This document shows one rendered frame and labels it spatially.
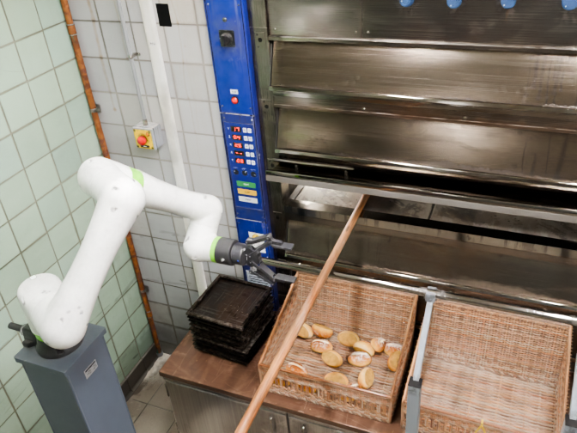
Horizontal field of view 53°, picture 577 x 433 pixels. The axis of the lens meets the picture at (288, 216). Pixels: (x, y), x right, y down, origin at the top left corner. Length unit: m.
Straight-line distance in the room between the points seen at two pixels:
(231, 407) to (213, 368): 0.18
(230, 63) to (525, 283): 1.41
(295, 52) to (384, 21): 0.35
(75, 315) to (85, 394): 0.42
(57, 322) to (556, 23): 1.69
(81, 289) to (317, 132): 1.08
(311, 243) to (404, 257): 0.41
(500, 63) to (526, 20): 0.15
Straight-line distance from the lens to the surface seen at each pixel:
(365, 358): 2.56
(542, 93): 2.06
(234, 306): 2.59
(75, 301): 1.72
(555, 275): 2.44
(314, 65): 2.19
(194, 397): 2.73
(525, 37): 2.03
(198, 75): 2.41
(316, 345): 2.62
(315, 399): 2.46
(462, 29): 2.04
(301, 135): 2.31
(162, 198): 1.90
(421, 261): 2.46
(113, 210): 1.64
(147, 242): 3.07
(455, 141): 2.17
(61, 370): 1.96
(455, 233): 2.35
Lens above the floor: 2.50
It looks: 33 degrees down
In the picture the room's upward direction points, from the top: 5 degrees counter-clockwise
